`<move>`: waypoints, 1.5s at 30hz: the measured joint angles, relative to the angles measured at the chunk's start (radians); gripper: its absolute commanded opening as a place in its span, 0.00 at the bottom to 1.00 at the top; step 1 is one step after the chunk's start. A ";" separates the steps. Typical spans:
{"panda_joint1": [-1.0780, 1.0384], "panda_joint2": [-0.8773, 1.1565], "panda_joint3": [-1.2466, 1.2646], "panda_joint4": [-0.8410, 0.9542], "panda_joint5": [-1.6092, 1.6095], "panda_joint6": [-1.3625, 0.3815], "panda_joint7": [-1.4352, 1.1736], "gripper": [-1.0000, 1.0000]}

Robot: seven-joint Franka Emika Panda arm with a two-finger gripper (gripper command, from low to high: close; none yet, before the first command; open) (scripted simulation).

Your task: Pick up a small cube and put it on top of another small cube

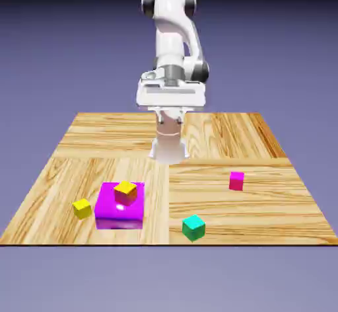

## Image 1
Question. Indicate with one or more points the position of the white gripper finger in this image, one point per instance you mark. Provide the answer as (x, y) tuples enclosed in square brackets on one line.
[(180, 116), (160, 116)]

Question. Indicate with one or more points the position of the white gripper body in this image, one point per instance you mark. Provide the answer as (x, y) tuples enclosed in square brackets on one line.
[(170, 96)]

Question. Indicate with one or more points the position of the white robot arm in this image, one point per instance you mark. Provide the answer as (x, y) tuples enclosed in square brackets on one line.
[(169, 26)]

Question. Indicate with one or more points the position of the small orange cube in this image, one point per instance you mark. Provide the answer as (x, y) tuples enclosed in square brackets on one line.
[(125, 193)]

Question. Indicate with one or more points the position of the small pink cube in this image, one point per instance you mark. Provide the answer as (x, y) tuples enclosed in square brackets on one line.
[(236, 181)]

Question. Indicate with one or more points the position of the small teal cube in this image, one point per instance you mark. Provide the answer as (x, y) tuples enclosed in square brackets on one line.
[(193, 228)]

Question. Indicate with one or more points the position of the small yellow cube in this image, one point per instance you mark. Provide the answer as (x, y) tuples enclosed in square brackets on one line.
[(82, 207)]

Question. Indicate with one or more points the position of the large magenta box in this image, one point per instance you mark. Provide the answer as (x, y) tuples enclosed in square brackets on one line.
[(120, 209)]

